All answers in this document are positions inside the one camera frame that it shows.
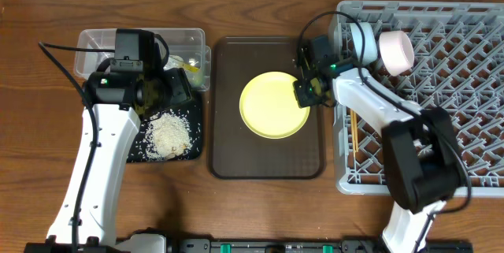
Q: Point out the rice and food scraps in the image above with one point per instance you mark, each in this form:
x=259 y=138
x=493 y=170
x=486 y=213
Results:
x=169 y=138

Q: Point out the black plastic bin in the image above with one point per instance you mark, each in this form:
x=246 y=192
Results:
x=193 y=127

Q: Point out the wooden chopstick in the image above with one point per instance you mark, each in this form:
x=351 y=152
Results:
x=356 y=130
x=354 y=133

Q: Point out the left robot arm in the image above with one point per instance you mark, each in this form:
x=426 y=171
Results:
x=149 y=115

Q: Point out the clear plastic bin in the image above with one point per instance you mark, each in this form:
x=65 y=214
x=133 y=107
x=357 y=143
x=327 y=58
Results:
x=184 y=42

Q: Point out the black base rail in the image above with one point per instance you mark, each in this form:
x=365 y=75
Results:
x=275 y=246

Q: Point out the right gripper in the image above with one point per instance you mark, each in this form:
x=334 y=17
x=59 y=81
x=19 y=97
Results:
x=308 y=57

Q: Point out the yellow plate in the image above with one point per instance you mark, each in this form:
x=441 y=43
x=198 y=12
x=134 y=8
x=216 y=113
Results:
x=268 y=107

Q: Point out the grey dishwasher rack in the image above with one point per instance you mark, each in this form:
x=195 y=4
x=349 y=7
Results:
x=458 y=65

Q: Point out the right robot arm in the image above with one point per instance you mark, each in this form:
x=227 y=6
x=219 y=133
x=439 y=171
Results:
x=422 y=162

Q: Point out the light blue bowl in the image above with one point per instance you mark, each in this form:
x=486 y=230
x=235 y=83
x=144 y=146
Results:
x=364 y=42

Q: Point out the white bowl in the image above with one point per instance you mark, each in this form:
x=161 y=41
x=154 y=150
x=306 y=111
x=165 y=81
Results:
x=396 y=52

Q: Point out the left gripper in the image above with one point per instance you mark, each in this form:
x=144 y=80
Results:
x=173 y=87

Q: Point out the dark brown serving tray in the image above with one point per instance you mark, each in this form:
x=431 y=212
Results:
x=237 y=152

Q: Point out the green snack wrapper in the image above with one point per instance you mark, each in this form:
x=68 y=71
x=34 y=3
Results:
x=193 y=72

